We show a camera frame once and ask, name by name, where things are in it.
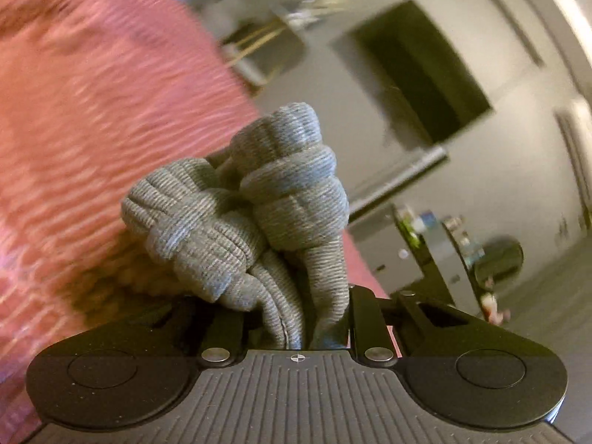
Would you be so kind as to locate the dark wall television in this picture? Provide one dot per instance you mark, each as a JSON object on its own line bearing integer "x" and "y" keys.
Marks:
{"x": 416, "y": 78}

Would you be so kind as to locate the yellow frame shelf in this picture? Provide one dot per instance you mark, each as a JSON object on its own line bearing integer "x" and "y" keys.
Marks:
{"x": 273, "y": 37}

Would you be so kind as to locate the dark round object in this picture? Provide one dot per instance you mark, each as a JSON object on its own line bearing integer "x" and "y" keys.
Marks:
{"x": 502, "y": 259}

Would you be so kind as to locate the white drawer cabinet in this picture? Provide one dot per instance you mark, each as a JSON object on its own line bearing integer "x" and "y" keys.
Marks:
{"x": 374, "y": 249}

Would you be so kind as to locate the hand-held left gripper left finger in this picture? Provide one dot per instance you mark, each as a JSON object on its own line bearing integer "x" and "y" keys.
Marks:
{"x": 223, "y": 333}

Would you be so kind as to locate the pink ribbed blanket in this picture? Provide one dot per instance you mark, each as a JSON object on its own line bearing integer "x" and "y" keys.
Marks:
{"x": 92, "y": 125}

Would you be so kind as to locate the grey knitted sock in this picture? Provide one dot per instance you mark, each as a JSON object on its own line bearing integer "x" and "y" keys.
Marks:
{"x": 296, "y": 194}

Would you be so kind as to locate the pink plush toy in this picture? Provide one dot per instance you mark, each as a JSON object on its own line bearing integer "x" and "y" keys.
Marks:
{"x": 494, "y": 307}

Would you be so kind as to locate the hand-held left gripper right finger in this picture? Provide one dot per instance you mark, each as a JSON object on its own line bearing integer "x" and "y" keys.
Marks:
{"x": 367, "y": 323}

